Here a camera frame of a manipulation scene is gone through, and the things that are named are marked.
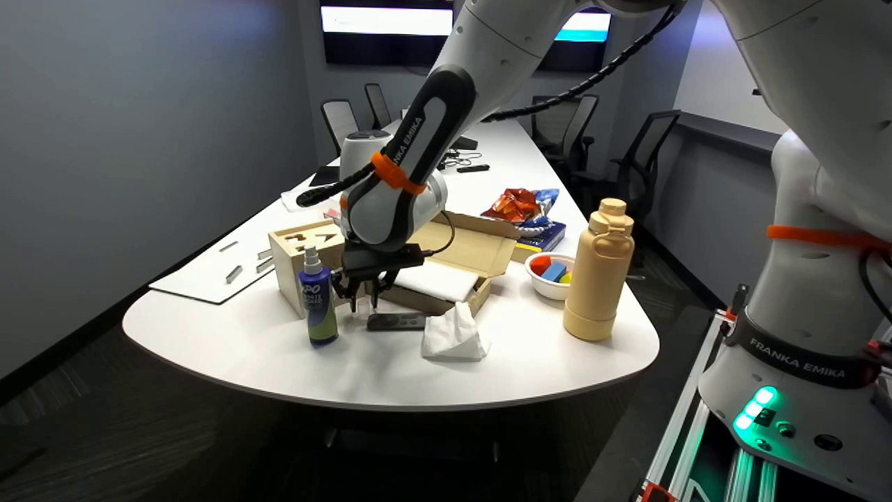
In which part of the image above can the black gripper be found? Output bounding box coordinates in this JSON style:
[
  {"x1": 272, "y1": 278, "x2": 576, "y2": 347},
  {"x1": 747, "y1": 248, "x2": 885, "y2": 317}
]
[{"x1": 330, "y1": 235, "x2": 425, "y2": 316}]

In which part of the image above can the blue spray bottle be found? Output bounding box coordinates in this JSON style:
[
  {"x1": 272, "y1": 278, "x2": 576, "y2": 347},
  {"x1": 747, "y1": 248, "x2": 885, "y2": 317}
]
[{"x1": 296, "y1": 246, "x2": 339, "y2": 349}]

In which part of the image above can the tan insulated water bottle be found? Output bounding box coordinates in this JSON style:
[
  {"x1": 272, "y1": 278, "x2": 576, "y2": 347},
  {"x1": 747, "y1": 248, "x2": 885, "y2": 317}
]
[{"x1": 559, "y1": 195, "x2": 637, "y2": 347}]

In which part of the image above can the small black flat device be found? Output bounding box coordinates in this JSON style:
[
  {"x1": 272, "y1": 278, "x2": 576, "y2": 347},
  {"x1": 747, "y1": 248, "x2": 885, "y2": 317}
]
[{"x1": 365, "y1": 310, "x2": 428, "y2": 334}]

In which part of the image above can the white foam pad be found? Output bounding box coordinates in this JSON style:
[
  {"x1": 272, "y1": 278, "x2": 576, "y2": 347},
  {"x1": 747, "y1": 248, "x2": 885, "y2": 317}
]
[{"x1": 393, "y1": 260, "x2": 491, "y2": 305}]

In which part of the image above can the wooden shape sorter box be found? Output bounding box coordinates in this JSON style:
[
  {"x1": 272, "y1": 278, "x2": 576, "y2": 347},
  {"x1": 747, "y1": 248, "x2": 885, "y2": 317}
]
[{"x1": 265, "y1": 220, "x2": 350, "y2": 317}]

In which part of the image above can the crumpled white tissue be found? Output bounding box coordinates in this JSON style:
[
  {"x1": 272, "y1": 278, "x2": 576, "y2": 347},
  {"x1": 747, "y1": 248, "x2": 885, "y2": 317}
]
[{"x1": 417, "y1": 299, "x2": 491, "y2": 366}]

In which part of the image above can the open cardboard box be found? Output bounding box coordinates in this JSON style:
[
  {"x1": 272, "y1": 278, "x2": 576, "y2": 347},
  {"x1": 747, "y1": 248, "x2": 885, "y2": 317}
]
[{"x1": 374, "y1": 210, "x2": 520, "y2": 317}]

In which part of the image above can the dark laptop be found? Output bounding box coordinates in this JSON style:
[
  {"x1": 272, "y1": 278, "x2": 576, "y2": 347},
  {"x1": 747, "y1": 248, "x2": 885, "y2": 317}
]
[{"x1": 305, "y1": 164, "x2": 346, "y2": 190}]

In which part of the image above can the white paper sheet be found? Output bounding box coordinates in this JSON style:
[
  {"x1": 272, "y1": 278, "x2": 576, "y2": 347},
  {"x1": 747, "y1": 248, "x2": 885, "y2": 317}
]
[{"x1": 148, "y1": 232, "x2": 280, "y2": 306}]

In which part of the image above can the red chips bag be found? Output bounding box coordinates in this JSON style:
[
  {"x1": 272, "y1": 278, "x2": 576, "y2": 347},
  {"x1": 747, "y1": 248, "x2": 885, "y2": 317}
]
[{"x1": 482, "y1": 185, "x2": 545, "y2": 228}]

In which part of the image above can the white round bowl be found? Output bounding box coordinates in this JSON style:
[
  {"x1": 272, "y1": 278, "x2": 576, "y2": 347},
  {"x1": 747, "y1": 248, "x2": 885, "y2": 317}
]
[{"x1": 520, "y1": 248, "x2": 578, "y2": 305}]

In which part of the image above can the black office chair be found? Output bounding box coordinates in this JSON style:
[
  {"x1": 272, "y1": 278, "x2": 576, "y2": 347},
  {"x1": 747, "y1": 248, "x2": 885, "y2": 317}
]
[
  {"x1": 318, "y1": 96, "x2": 362, "y2": 157},
  {"x1": 362, "y1": 80, "x2": 394, "y2": 135},
  {"x1": 530, "y1": 93, "x2": 601, "y2": 178},
  {"x1": 616, "y1": 108, "x2": 684, "y2": 225}
]

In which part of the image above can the blue plastic packet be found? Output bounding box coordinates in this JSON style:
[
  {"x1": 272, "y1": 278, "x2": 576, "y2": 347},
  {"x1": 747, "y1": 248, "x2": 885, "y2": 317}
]
[{"x1": 531, "y1": 186, "x2": 562, "y2": 232}]

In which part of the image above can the wall mounted monitor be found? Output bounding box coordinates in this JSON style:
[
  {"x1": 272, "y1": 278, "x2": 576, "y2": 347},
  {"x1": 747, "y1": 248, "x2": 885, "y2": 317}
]
[{"x1": 318, "y1": 0, "x2": 616, "y2": 75}]

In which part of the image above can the aluminium robot stand frame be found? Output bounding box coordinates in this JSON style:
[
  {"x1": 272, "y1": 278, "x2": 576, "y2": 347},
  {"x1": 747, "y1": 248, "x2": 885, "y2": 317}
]
[{"x1": 634, "y1": 281, "x2": 775, "y2": 502}]

